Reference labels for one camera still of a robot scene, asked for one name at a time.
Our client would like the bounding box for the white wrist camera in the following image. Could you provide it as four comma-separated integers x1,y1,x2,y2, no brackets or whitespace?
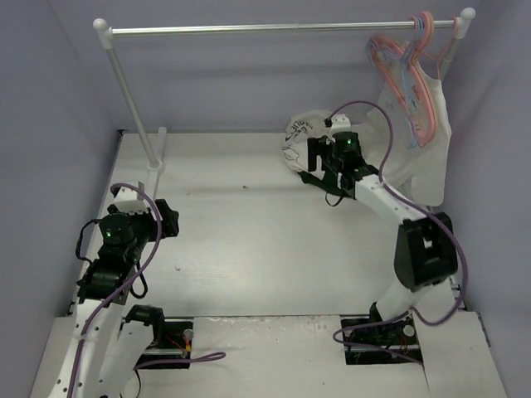
324,114,351,135
110,184,148,216

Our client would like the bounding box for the white clothes rack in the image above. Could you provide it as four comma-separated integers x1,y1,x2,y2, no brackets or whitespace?
92,7,477,216

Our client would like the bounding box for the white and green t-shirt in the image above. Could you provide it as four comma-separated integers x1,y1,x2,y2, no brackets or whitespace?
281,110,354,198

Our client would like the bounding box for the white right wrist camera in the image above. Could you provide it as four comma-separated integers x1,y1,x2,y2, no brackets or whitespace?
324,114,351,135

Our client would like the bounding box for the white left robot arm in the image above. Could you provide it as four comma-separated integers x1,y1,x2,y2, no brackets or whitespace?
48,198,179,397

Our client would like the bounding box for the white hanging garment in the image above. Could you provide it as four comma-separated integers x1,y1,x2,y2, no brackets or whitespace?
352,75,452,207

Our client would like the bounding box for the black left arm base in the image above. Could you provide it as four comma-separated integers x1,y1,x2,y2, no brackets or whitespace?
113,304,193,371

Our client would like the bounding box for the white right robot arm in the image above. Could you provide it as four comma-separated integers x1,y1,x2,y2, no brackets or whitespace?
307,131,458,342

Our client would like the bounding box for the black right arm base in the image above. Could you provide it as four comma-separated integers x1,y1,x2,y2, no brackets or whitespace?
336,316,423,366

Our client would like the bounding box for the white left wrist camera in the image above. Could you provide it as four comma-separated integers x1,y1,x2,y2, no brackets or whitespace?
110,184,148,216

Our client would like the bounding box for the pink hanger under garment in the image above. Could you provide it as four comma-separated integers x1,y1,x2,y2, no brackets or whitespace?
422,16,461,80

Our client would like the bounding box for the pink plastic hanger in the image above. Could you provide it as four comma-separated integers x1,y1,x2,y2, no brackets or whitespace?
370,12,439,146

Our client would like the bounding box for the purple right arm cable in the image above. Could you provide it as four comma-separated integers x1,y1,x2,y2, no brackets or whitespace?
329,100,472,364

